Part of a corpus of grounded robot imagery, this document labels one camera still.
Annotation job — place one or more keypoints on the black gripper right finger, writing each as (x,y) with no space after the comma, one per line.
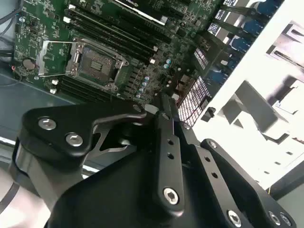
(237,180)

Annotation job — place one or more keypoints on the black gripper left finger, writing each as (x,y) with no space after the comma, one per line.
(57,130)

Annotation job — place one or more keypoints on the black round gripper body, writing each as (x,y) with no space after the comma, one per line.
(114,194)

